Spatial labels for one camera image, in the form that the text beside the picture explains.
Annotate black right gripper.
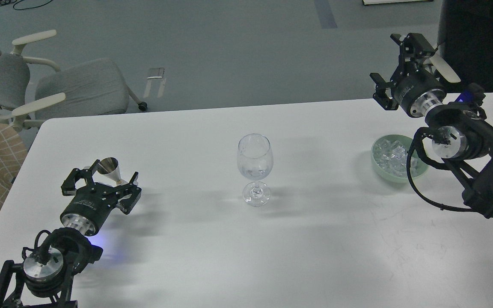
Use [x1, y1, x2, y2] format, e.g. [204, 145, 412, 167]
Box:
[369, 33, 446, 118]

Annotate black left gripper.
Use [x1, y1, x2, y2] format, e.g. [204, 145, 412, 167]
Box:
[60, 166, 142, 237]

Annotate steel double jigger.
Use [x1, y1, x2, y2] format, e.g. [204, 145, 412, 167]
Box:
[97, 157, 125, 186]

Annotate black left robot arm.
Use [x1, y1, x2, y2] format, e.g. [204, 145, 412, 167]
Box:
[0, 160, 142, 308]

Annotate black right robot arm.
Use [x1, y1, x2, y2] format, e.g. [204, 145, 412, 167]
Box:
[370, 33, 493, 219]

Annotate pile of ice cubes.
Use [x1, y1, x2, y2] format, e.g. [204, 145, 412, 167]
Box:
[372, 139, 407, 178]

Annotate clear wine glass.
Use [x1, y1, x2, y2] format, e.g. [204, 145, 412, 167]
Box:
[237, 134, 273, 207]

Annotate grey chair at right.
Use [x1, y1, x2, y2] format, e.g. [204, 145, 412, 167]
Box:
[428, 53, 461, 83]

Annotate green bowl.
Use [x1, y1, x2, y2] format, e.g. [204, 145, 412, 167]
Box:
[370, 134, 413, 184]

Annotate person in black shirt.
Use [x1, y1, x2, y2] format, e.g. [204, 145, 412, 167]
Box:
[438, 0, 493, 93]

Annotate grey office chair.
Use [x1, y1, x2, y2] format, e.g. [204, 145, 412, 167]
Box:
[0, 30, 148, 131]

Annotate silver floor plate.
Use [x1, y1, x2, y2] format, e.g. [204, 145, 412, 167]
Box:
[146, 68, 165, 80]

